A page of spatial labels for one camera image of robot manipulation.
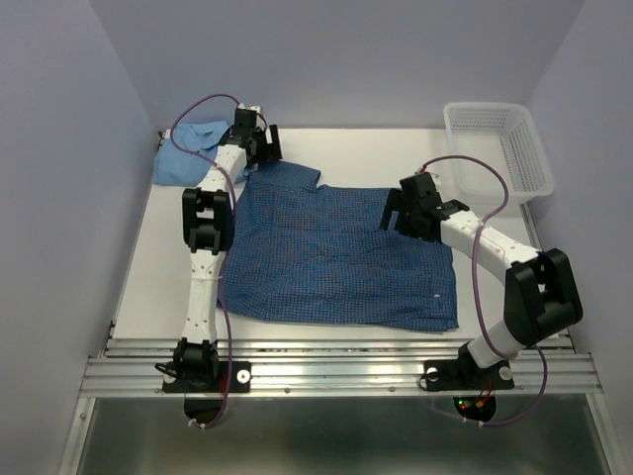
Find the blue plaid long sleeve shirt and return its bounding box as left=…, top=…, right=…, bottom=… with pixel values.
left=224, top=162, right=458, bottom=333

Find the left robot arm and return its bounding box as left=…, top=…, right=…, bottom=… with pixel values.
left=163, top=104, right=282, bottom=393

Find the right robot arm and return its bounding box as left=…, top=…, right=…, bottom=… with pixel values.
left=380, top=172, right=584, bottom=386

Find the light blue folded shirt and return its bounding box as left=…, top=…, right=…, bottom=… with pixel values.
left=152, top=121, right=229, bottom=187

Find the white plastic basket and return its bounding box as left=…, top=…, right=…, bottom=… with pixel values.
left=443, top=102, right=555, bottom=206

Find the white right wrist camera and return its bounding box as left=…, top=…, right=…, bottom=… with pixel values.
left=416, top=168, right=441, bottom=182

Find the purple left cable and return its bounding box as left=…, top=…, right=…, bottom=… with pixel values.
left=170, top=94, right=248, bottom=431

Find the purple cable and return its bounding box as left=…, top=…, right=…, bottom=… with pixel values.
left=417, top=154, right=548, bottom=429
left=170, top=94, right=248, bottom=431

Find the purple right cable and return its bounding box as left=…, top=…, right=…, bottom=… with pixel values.
left=417, top=154, right=548, bottom=429

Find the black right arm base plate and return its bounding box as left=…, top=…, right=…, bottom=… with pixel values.
left=417, top=358, right=515, bottom=392

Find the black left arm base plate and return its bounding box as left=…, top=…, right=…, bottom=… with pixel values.
left=154, top=361, right=252, bottom=395

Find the aluminium front rail frame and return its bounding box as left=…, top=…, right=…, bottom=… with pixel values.
left=59, top=334, right=627, bottom=474

